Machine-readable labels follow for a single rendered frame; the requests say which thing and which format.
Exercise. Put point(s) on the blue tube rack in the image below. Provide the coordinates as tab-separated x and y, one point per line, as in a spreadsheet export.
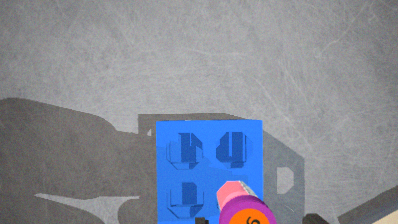
220	151

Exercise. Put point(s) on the pink tube cap with orange dot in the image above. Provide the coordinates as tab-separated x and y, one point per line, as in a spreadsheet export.
238	204

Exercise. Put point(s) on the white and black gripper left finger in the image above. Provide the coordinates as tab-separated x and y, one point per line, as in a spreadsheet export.
201	220

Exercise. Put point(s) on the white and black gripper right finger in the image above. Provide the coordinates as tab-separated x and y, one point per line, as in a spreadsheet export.
313	219

